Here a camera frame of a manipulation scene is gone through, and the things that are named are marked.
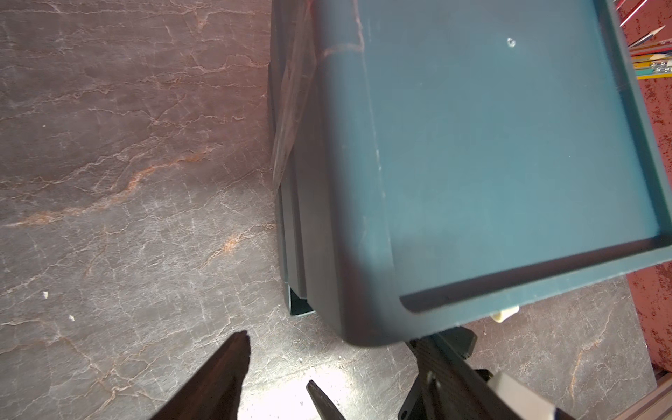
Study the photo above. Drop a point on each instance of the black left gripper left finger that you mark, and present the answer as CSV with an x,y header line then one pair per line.
x,y
214,391

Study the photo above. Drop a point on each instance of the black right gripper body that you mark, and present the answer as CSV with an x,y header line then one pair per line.
x,y
446,387

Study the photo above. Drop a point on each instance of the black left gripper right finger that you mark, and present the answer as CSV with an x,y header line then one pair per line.
x,y
323,404

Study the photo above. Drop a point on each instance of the teal drawer cabinet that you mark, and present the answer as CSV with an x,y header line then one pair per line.
x,y
437,162

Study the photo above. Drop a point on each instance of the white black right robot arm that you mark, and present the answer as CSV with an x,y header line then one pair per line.
x,y
526,403

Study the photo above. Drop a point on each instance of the pens in cup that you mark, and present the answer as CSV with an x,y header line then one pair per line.
x,y
647,28

